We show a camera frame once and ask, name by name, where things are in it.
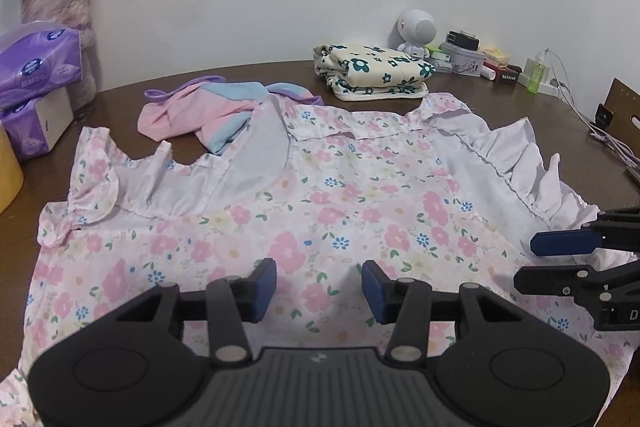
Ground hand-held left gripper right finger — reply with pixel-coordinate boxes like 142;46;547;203
361;260;525;363

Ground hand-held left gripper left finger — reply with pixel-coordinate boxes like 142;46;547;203
115;258;278;363

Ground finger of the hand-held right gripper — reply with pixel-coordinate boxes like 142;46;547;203
530;208;640;258
513;257;640;304

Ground pink floral dress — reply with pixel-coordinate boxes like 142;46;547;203
0;93;638;427

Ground wooden chair back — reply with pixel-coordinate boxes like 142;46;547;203
597;78;640;168

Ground white power strip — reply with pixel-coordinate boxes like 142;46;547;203
517;72;566;98

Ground green spray bottle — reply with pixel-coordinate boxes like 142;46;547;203
529;49;550;94

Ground black labelled box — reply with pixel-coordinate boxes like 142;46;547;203
492;67;523;85

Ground pink blue purple garment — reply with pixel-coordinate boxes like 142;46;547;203
137;75;325;156

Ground folded white floral garment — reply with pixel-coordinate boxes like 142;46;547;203
330;79;429;102

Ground grey printed tin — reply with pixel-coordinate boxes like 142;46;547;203
440;42;487;78

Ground black charger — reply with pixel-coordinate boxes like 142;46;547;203
446;30;481;52

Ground folded cream floral garment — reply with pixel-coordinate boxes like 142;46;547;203
312;42;437;90

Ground white robot speaker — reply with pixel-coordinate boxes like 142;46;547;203
397;9;440;60

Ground purple tissue pack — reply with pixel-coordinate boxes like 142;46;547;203
0;21;82;110
0;86;75;160

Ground yellow mug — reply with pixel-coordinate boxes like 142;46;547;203
0;124;25;215

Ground fuzzy pink vase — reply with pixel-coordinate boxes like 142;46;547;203
19;0;98;110

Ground purple cables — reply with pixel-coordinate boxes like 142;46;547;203
587;122;640;168

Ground white cable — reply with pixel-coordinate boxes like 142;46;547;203
545;48;601;128

